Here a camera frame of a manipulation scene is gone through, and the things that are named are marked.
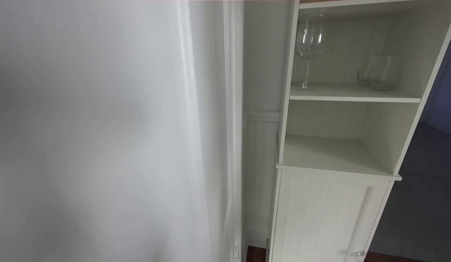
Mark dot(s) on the white cabinet door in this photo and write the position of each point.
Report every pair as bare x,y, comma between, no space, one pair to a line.
313,219

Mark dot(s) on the white shelf cabinet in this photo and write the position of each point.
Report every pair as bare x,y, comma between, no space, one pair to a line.
343,155

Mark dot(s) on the clear stemless glass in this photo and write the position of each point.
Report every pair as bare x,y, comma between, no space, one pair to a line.
379,74

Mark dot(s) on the clear stemmed wine glass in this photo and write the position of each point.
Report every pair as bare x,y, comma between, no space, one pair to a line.
309,45

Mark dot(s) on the white panelled door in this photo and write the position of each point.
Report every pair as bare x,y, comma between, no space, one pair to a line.
89,146

